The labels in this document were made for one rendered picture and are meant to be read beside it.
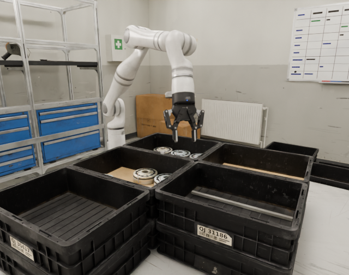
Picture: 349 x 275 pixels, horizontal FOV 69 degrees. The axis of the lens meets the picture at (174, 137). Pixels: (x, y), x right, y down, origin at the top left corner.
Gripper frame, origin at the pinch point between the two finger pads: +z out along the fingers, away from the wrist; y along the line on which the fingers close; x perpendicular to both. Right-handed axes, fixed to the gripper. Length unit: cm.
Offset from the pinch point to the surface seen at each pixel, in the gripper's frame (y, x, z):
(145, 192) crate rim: -13.9, -3.2, 16.3
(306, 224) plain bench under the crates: 49, 5, 35
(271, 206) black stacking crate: 29.4, -2.4, 24.6
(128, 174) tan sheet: -15.4, 35.9, 14.1
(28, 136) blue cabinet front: -96, 199, -15
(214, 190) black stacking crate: 15.3, 13.0, 20.3
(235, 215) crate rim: 6.1, -20.2, 21.0
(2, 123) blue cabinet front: -113, 183, -27
